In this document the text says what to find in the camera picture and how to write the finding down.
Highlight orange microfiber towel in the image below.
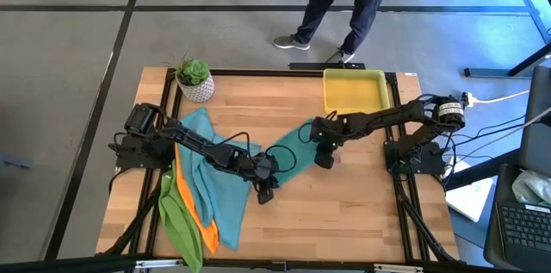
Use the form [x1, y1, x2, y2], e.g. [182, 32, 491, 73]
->
[174, 143, 220, 255]

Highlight green microfiber towel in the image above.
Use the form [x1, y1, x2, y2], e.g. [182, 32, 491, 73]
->
[158, 163, 204, 273]

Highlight yellow plastic tray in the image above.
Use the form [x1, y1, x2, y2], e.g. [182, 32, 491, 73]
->
[322, 68, 392, 115]

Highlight black bar device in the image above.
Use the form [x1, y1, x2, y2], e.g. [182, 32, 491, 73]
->
[288, 61, 367, 71]

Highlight succulent in white patterned pot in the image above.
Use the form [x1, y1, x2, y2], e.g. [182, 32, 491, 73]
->
[165, 51, 215, 103]

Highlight white flat box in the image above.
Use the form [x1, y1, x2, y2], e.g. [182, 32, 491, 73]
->
[444, 158, 495, 224]

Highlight grey monitor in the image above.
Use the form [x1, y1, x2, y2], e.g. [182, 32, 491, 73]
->
[517, 65, 551, 179]

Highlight white plastic bag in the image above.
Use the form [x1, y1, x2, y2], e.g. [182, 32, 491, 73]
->
[511, 169, 551, 206]

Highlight black right camera cable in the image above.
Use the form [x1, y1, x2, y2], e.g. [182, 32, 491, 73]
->
[297, 110, 339, 145]

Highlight black camera cable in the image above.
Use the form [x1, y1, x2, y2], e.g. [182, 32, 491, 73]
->
[297, 110, 339, 145]
[214, 130, 298, 175]

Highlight black left camera cable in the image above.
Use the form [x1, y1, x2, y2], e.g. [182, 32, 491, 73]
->
[214, 130, 298, 175]

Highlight white cable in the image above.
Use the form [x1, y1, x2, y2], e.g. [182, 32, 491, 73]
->
[472, 90, 531, 106]

